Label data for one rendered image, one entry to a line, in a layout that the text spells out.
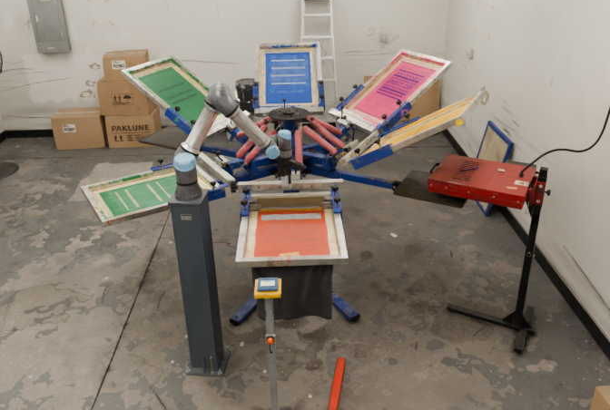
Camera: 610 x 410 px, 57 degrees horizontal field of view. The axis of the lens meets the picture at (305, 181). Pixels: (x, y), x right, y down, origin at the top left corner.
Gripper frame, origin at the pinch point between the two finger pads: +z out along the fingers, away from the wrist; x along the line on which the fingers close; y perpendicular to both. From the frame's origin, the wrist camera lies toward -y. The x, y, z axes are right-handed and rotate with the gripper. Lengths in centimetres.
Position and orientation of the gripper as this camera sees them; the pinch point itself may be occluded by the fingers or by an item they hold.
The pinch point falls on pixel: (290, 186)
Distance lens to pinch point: 339.5
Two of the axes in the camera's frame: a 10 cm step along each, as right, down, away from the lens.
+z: 0.2, 9.1, 4.2
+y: -10.0, 0.3, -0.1
